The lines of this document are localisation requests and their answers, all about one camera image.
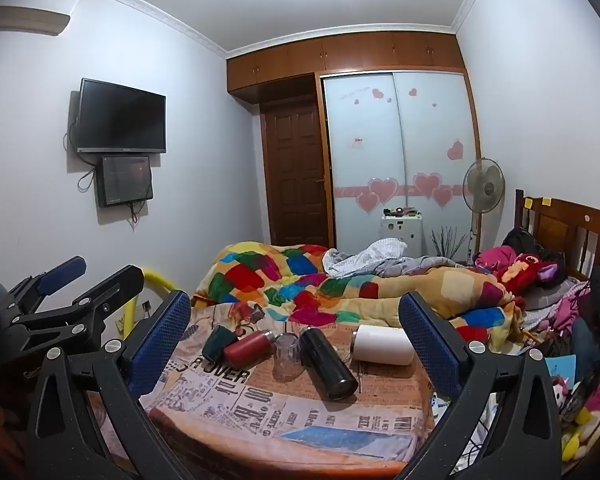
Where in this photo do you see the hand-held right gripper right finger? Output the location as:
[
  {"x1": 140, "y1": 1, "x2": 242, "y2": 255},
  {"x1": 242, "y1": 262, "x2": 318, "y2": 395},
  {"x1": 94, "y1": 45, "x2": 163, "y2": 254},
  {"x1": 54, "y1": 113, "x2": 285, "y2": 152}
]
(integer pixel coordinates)
[{"x1": 395, "y1": 291, "x2": 564, "y2": 480}]

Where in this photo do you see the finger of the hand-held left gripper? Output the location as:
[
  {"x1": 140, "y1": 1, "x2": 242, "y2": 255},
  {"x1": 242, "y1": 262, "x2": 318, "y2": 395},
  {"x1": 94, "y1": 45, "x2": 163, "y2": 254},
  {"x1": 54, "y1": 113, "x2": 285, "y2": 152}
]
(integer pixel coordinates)
[
  {"x1": 5, "y1": 256, "x2": 87, "y2": 317},
  {"x1": 7, "y1": 265, "x2": 145, "y2": 361}
]

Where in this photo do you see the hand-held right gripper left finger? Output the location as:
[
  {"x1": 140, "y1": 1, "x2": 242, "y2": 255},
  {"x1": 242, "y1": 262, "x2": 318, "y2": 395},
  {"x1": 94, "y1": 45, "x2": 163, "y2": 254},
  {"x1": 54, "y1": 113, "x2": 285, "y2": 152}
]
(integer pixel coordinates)
[{"x1": 27, "y1": 289, "x2": 192, "y2": 480}]

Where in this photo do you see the white cup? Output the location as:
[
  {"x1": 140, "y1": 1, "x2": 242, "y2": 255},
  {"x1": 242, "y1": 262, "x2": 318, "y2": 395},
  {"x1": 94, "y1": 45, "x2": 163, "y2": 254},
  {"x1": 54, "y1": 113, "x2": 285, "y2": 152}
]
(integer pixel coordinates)
[{"x1": 353, "y1": 324, "x2": 416, "y2": 366}]

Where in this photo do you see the green cup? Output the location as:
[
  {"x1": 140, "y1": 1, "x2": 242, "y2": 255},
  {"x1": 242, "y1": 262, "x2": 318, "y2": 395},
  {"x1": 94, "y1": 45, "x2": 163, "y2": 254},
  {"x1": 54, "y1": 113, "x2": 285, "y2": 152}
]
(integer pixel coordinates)
[{"x1": 202, "y1": 325, "x2": 240, "y2": 359}]

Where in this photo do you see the clear glass cup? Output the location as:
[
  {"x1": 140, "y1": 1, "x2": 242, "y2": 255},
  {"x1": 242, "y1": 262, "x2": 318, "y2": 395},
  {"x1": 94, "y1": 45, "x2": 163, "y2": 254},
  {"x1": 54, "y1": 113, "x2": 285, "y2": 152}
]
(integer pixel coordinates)
[{"x1": 272, "y1": 332, "x2": 302, "y2": 380}]

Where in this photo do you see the red thermos bottle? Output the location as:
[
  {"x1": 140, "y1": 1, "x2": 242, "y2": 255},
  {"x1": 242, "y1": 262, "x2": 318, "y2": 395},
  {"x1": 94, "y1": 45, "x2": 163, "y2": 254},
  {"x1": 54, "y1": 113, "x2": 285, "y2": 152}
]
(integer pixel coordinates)
[{"x1": 223, "y1": 329, "x2": 276, "y2": 369}]

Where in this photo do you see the black thermos bottle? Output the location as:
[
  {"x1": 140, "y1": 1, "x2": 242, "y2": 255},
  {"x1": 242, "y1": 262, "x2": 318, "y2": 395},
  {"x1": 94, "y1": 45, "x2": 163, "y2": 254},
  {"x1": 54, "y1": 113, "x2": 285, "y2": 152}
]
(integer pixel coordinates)
[{"x1": 298, "y1": 326, "x2": 360, "y2": 402}]

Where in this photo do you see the grey striped cloth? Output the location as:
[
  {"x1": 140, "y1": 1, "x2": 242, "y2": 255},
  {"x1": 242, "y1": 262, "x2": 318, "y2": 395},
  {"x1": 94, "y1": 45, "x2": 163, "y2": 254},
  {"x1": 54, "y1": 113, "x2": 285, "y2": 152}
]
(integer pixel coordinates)
[{"x1": 322, "y1": 238, "x2": 462, "y2": 278}]

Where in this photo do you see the dried twig bundle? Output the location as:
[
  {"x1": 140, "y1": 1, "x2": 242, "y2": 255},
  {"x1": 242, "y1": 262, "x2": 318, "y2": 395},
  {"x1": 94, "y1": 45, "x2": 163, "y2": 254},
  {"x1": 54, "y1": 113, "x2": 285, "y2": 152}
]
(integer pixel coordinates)
[{"x1": 431, "y1": 226, "x2": 469, "y2": 264}]

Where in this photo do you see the pink cloth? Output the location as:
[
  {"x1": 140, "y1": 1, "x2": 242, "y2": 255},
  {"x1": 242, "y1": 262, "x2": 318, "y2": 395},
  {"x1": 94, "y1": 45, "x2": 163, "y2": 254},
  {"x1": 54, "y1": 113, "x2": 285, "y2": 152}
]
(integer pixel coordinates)
[{"x1": 474, "y1": 245, "x2": 519, "y2": 269}]

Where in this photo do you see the colourful patchwork quilt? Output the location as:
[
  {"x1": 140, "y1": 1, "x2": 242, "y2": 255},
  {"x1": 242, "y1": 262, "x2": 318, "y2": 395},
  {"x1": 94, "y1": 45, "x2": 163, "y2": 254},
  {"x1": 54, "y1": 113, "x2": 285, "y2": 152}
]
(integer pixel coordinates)
[{"x1": 194, "y1": 242, "x2": 529, "y2": 350}]

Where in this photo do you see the small white cabinet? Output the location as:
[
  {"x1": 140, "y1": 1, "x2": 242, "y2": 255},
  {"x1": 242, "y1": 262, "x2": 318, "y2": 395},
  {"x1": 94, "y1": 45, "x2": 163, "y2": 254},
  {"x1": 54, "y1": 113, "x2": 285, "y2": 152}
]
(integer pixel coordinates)
[{"x1": 379, "y1": 212, "x2": 424, "y2": 257}]

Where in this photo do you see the red plush toy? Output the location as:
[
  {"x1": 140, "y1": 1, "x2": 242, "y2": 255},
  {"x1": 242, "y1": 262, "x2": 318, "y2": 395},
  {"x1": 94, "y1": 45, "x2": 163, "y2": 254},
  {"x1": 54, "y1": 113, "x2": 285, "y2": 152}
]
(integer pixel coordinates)
[{"x1": 494, "y1": 253, "x2": 567, "y2": 295}]

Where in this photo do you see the newspaper print tablecloth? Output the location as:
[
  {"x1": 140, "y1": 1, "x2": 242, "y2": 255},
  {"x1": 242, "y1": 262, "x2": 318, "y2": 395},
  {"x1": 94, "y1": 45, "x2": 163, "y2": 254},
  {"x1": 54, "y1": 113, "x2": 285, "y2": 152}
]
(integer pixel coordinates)
[{"x1": 140, "y1": 302, "x2": 437, "y2": 467}]

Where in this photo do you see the white standing fan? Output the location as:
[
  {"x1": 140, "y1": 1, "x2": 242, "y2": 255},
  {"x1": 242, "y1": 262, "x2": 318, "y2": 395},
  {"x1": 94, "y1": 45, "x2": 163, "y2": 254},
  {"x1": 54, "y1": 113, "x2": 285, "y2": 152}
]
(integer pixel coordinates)
[{"x1": 462, "y1": 157, "x2": 506, "y2": 267}]

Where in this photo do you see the yellow and pink plush toy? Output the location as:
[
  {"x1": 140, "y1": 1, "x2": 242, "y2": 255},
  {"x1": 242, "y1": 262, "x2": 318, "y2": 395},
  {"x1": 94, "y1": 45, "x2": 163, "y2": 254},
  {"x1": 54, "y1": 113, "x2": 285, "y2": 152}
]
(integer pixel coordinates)
[{"x1": 550, "y1": 374, "x2": 600, "y2": 462}]

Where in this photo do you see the wooden bed headboard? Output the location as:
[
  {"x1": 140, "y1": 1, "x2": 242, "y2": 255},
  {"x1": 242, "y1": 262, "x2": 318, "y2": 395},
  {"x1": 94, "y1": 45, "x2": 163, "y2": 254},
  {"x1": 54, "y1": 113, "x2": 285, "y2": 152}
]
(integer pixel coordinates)
[{"x1": 513, "y1": 188, "x2": 600, "y2": 282}]

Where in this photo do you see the wooden wardrobe with sliding doors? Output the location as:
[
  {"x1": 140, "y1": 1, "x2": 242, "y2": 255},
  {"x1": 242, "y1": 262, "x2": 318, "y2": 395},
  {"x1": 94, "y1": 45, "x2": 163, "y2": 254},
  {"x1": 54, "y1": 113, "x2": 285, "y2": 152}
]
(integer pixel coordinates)
[{"x1": 226, "y1": 31, "x2": 483, "y2": 264}]

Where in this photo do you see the brown wooden door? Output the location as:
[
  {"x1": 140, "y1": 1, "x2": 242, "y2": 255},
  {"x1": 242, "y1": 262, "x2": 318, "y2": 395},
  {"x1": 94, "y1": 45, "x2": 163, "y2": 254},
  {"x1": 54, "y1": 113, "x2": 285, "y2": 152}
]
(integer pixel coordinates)
[{"x1": 259, "y1": 93, "x2": 332, "y2": 249}]

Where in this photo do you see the white air conditioner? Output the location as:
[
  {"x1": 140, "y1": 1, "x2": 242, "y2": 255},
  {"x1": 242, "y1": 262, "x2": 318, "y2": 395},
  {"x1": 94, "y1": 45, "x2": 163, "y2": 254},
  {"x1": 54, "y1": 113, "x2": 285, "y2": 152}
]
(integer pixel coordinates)
[{"x1": 0, "y1": 6, "x2": 71, "y2": 37}]

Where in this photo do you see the yellow pipe frame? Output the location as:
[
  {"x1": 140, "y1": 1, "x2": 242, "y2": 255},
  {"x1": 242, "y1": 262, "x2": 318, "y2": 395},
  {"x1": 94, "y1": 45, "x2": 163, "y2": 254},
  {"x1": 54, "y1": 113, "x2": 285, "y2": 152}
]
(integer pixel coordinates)
[{"x1": 122, "y1": 268, "x2": 174, "y2": 342}]

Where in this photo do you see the small black wall monitor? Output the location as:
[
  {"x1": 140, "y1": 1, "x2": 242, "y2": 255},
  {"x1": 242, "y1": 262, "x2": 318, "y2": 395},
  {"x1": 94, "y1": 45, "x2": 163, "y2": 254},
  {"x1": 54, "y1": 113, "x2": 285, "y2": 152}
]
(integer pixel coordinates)
[{"x1": 97, "y1": 155, "x2": 155, "y2": 209}]

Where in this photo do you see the wall-mounted black television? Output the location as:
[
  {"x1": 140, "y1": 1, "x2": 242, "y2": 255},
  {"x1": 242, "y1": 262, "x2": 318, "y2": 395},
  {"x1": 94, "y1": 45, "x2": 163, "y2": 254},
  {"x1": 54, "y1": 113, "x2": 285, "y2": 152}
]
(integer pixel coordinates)
[{"x1": 74, "y1": 78, "x2": 168, "y2": 155}]

